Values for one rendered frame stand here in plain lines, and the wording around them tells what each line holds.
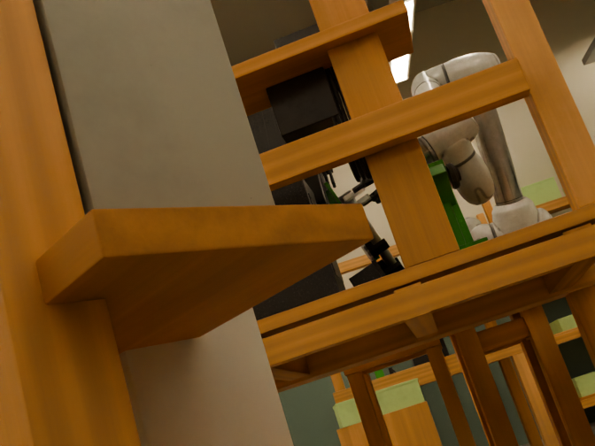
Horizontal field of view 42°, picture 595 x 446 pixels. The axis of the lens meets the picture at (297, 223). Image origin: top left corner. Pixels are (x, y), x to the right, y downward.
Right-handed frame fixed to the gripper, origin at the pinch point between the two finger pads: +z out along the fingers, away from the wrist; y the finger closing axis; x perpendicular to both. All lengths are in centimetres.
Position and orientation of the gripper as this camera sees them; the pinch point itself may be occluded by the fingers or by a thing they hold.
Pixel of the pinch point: (357, 198)
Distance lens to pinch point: 234.0
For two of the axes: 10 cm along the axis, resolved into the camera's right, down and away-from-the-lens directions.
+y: -5.2, -7.2, -4.7
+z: -8.3, 5.6, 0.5
